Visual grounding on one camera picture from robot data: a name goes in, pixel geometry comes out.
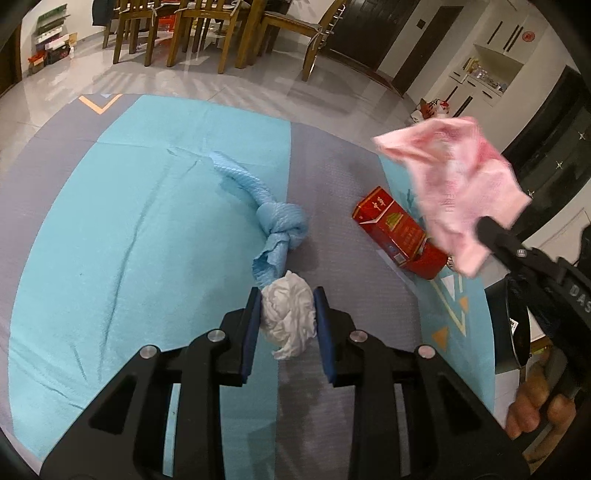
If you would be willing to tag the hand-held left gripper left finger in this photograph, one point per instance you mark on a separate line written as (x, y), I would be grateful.
(251, 337)

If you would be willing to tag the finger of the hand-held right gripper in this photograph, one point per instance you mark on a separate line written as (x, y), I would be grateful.
(503, 242)

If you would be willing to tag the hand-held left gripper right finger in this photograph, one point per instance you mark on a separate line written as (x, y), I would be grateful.
(323, 341)

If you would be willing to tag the white tissue ball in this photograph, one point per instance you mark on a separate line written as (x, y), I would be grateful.
(288, 309)

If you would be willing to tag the pink plastic bag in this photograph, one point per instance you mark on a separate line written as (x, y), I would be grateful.
(452, 184)

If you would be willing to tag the red cigarette box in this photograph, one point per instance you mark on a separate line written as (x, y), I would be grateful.
(392, 226)

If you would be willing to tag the blue knotted cloth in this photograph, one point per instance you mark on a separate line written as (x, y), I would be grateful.
(281, 226)

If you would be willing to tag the person's right hand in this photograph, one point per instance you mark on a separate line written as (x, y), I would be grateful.
(531, 406)

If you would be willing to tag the black glass door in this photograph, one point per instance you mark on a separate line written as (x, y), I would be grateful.
(554, 152)

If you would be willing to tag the red gift bag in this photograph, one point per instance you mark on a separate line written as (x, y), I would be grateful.
(434, 108)

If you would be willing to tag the blue grey printed tablecloth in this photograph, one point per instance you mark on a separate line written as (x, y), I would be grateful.
(138, 230)

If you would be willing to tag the white hallway cabinet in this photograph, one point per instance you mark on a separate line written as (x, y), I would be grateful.
(489, 69)

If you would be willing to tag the dark narrow door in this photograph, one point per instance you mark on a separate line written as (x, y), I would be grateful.
(431, 50)

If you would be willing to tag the dark wooden door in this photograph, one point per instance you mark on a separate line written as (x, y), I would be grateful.
(364, 32)

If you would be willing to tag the wooden chair with cushion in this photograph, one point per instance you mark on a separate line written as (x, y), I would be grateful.
(304, 27)

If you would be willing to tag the wooden dining chairs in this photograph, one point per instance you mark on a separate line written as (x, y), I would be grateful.
(251, 18)

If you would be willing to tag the dark hanging jacket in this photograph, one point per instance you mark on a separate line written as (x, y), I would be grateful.
(104, 11)

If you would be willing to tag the wall shelf with items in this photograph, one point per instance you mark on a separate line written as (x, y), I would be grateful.
(51, 41)

